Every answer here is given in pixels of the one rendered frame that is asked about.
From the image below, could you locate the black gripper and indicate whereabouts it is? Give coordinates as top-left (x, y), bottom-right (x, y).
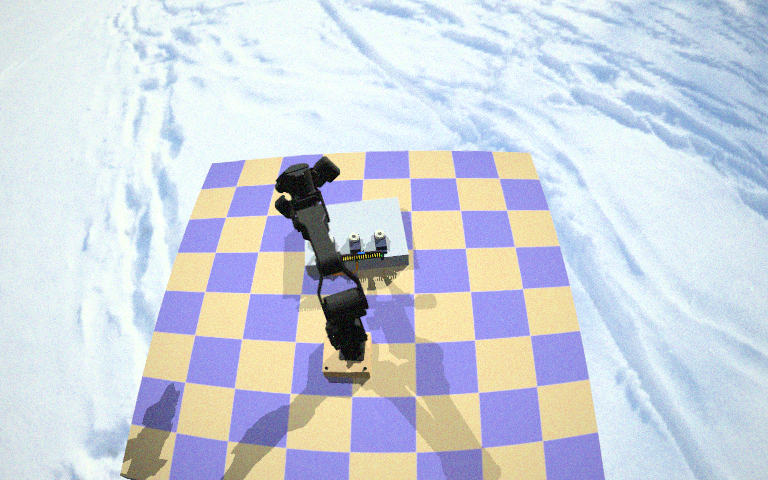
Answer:
top-left (275, 156), bottom-right (340, 220)

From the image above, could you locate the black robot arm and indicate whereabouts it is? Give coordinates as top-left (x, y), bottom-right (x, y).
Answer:
top-left (274, 163), bottom-right (369, 361)

